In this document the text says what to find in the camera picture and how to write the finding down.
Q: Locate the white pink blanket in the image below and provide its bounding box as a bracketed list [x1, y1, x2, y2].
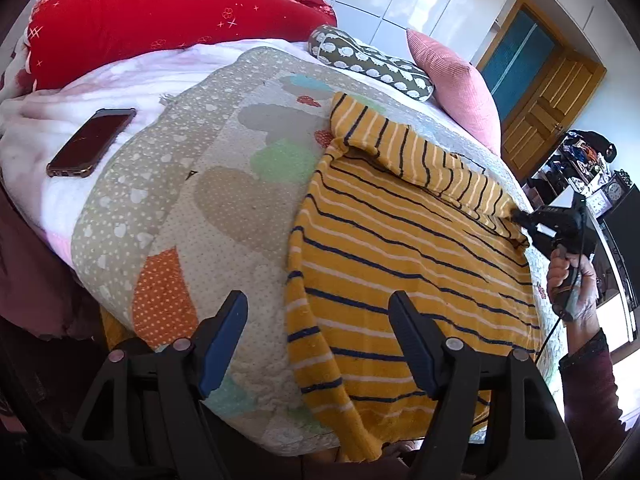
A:
[0, 37, 321, 261]

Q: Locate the maroon cloth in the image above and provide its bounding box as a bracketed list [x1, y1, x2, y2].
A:
[0, 180, 103, 343]

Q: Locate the person's right hand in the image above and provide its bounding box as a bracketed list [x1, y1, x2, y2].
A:
[546, 252, 599, 328]

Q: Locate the pink corduroy pillow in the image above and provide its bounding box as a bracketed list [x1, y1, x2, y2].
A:
[406, 27, 502, 156]

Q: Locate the red printed duvet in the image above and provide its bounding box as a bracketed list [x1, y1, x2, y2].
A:
[20, 0, 338, 91]

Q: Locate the heart pattern quilt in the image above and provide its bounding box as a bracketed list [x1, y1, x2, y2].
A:
[70, 46, 566, 456]

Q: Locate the black cable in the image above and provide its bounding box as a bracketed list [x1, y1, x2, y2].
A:
[534, 312, 565, 367]

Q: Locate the person's right forearm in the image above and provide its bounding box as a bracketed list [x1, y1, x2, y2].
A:
[558, 312, 632, 461]

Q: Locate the olive patterned bolster pillow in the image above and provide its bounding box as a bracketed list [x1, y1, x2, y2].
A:
[307, 25, 436, 103]

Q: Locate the teal glass door panel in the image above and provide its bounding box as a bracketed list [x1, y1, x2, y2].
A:
[482, 4, 557, 117]

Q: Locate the brown mantel clock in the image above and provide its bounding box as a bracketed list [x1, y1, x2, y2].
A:
[602, 170, 632, 207]

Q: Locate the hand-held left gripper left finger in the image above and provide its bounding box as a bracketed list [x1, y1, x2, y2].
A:
[70, 290, 249, 480]

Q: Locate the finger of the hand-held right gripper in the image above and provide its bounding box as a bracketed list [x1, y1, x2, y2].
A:
[510, 209, 540, 231]

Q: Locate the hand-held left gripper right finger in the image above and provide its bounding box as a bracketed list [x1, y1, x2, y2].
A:
[388, 290, 583, 480]

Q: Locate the yellow striped sweater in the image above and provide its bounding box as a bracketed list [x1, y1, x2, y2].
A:
[284, 91, 543, 463]

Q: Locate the cluttered shelf rack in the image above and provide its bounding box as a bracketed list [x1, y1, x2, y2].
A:
[530, 129, 618, 198]

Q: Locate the wooden door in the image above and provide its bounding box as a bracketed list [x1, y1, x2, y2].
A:
[476, 0, 607, 181]

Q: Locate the black smartphone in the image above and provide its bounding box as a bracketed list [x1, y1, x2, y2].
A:
[47, 107, 137, 179]

